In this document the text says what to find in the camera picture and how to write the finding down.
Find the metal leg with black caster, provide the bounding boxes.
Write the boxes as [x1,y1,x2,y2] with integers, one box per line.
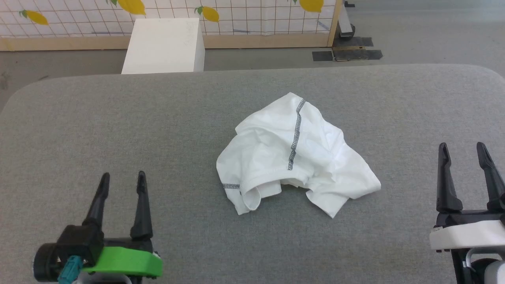
[337,0,356,39]

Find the grey fabric padded surface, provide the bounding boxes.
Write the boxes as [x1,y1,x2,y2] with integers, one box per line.
[0,64,505,284]

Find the lemon print grid partition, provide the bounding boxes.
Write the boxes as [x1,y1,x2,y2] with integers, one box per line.
[0,0,343,52]

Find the white garment with grey stitching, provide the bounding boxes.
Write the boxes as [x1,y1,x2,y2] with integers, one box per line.
[216,92,382,219]

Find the small black floor tape patch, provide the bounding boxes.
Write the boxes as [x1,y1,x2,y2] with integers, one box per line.
[333,37,374,49]

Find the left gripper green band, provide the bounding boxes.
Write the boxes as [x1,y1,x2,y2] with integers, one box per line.
[82,171,163,278]

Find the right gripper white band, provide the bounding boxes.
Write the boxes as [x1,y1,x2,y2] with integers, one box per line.
[429,142,505,253]

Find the white rectangular box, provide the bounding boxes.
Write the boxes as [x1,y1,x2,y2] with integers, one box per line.
[121,18,206,75]

